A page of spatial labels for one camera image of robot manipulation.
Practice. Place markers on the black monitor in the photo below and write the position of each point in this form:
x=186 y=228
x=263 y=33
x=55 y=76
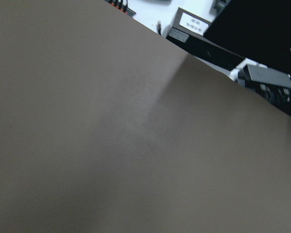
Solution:
x=256 y=29

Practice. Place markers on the black monitor stand base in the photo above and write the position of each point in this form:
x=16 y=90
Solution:
x=274 y=86

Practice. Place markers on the black power adapter box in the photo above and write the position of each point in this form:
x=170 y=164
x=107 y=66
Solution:
x=187 y=32

